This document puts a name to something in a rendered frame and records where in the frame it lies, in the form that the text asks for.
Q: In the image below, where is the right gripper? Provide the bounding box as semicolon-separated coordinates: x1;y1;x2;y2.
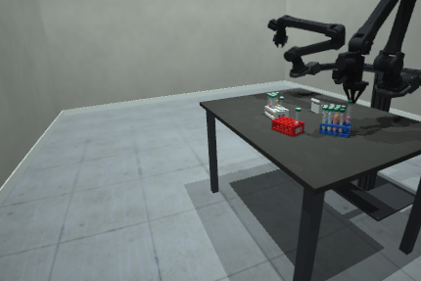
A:
273;34;288;48

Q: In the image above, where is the white tube rack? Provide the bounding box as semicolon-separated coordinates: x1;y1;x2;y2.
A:
264;105;289;119

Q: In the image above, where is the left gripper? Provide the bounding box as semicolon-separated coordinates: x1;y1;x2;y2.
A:
343;69;369;104

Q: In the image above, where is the red lego-style plate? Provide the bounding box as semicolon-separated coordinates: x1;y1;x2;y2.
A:
272;117;304;137

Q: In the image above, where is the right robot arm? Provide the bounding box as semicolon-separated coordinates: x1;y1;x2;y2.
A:
267;15;346;73

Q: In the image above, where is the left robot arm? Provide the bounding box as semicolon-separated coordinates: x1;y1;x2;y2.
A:
332;0;416;93

